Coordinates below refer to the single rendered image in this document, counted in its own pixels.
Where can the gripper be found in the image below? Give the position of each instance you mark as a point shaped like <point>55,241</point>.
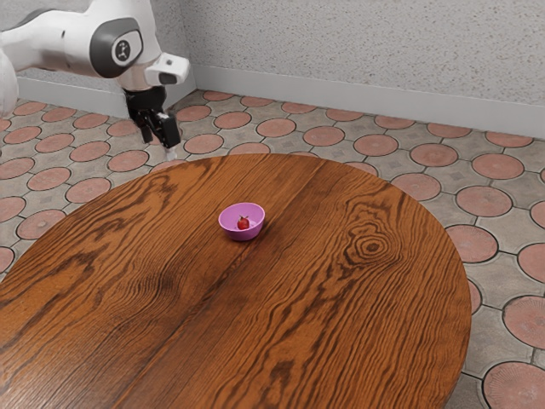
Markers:
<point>145,101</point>

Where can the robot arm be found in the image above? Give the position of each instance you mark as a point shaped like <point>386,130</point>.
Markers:
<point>51,42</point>

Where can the pink bowl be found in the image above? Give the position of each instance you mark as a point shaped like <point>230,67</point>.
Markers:
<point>241,221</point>

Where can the red strawberry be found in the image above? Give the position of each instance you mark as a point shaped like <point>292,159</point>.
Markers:
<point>242,223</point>

